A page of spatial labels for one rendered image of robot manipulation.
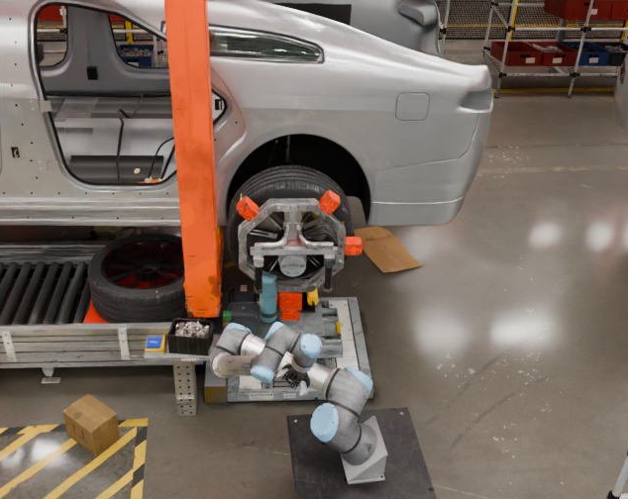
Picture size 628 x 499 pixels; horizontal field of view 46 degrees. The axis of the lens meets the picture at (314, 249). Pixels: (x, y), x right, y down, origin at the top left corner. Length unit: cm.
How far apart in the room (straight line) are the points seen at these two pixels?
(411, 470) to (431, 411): 75
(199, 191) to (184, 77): 55
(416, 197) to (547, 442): 147
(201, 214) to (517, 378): 209
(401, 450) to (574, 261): 253
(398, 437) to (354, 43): 193
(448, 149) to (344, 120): 59
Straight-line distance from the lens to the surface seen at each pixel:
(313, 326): 425
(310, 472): 342
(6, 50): 396
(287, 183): 367
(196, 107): 325
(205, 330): 372
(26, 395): 437
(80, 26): 562
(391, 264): 517
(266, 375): 289
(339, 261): 381
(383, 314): 474
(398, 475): 345
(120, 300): 410
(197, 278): 370
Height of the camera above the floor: 295
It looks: 34 degrees down
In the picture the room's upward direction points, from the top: 3 degrees clockwise
